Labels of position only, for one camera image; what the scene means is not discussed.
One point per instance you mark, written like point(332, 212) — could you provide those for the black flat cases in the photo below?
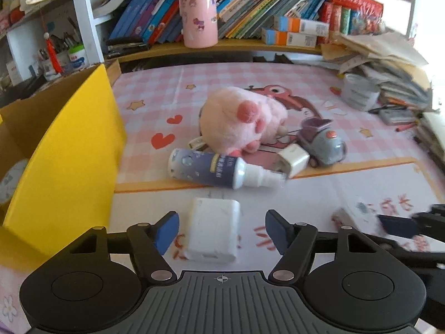
point(127, 48)

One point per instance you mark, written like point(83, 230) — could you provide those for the red tassel ornament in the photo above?
point(53, 54)

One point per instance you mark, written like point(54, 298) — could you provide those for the wooden bookshelf with white frame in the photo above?
point(87, 17)

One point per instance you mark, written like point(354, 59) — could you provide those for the white jar with green lid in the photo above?
point(77, 59)

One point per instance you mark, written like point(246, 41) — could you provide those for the small white charger plug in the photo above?
point(293, 160)

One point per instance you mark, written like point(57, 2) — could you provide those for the pink checkered cloth desktop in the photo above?
point(156, 87)

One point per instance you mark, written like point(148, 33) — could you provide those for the yellow cardboard box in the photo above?
point(69, 167)

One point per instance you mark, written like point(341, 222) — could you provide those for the white power bank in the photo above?
point(212, 228)

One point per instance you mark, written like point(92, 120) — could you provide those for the colourful candy bag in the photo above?
point(368, 22)

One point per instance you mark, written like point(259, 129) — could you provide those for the red crayon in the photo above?
point(406, 127)

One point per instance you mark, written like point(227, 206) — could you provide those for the pencil cup with pens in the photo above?
point(48, 66)

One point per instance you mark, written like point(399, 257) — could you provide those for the grey tape roll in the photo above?
point(360, 92)

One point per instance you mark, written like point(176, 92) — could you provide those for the grey pencil case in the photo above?
point(396, 115)

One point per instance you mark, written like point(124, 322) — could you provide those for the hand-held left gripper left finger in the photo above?
point(167, 232)

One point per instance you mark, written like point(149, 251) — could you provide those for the white shelf unit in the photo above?
point(21, 38)

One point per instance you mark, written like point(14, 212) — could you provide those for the orange white carton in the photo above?
point(290, 37)
point(302, 26)

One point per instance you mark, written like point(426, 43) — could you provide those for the pink printed cup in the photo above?
point(199, 15)

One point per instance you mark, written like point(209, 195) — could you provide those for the white printed desk mat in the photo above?
point(313, 195)

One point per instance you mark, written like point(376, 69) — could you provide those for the pile of papers and books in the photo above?
point(382, 62)

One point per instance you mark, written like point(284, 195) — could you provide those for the pink plush pig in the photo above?
point(240, 118)

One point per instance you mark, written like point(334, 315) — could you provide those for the row of colourful books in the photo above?
point(146, 10)

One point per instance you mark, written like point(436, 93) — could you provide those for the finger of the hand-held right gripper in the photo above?
point(410, 254)
point(399, 226)

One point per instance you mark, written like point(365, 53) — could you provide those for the blue white spray bottle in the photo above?
point(208, 168)

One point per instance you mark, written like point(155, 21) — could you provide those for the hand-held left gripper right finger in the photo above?
point(277, 232)

